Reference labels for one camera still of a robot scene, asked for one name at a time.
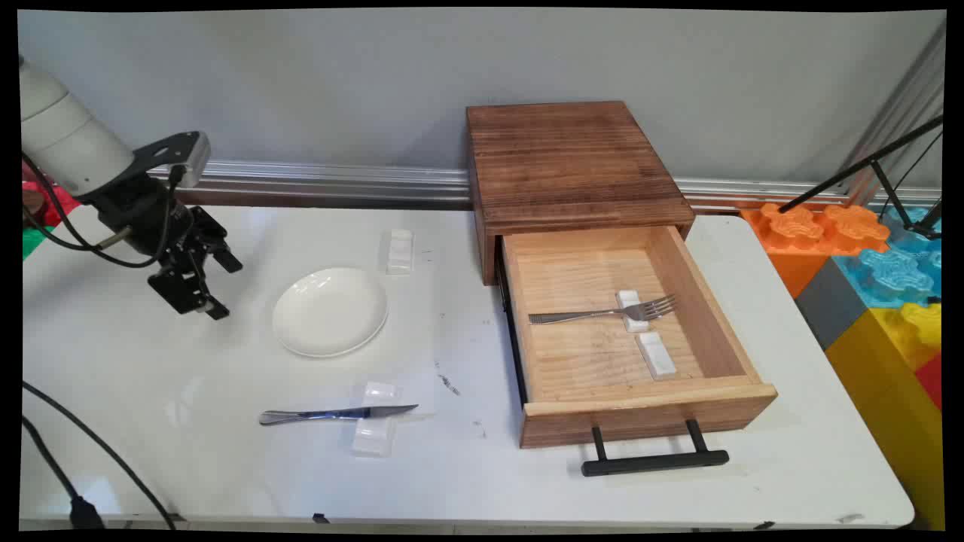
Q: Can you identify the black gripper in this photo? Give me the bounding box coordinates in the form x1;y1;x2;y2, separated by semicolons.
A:
79;175;244;321

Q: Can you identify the steel serrated table knife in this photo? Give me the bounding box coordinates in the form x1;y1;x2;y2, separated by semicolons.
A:
259;404;419;426

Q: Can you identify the white round plate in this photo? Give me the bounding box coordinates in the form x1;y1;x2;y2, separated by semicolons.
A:
272;267;389;358

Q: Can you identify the red foam mat piece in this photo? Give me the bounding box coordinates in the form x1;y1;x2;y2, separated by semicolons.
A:
21;181;82;228

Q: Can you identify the green foam mat piece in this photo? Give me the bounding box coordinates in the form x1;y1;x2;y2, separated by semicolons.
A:
21;224;59;261

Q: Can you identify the white ceramic cutlery rest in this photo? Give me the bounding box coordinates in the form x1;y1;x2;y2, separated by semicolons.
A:
350;381;400;458
636;332;678;380
616;289;651;333
386;229;415;276

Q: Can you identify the dark wooden drawer cabinet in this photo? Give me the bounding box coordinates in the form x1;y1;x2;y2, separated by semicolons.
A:
465;101;696;287

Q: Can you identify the steel fork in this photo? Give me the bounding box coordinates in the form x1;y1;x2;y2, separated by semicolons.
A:
528;294;677;326

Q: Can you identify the light wooden drawer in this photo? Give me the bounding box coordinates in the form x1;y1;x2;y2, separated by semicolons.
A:
497;224;779;450

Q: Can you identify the orange foam block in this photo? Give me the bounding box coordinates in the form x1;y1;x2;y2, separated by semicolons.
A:
740;202;891;298

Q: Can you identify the grey foam block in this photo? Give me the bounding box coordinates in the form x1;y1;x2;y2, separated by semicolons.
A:
795;257;874;351

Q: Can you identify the black tripod stand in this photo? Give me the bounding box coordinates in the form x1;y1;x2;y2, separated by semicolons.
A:
778;113;946;242

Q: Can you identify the blue foam block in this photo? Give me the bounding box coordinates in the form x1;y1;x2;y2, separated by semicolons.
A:
832;207;944;309

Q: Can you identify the red foam block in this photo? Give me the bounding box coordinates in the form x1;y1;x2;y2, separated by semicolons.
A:
915;352;944;411

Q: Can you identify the black camera cable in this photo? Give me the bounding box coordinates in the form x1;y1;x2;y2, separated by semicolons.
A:
21;167;187;270

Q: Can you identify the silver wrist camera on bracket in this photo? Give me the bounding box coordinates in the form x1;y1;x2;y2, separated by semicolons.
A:
132;131;212;189

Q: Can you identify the black gripper cable with plug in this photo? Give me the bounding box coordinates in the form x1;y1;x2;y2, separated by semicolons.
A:
21;154;130;253

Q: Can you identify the aluminium rail along wall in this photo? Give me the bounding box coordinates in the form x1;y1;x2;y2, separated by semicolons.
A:
147;159;942;215

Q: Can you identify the black table cable with plug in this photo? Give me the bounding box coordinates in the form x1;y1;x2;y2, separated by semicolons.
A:
21;416;106;530

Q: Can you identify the black metal drawer handle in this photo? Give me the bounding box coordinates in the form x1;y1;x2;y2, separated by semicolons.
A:
581;419;730;478

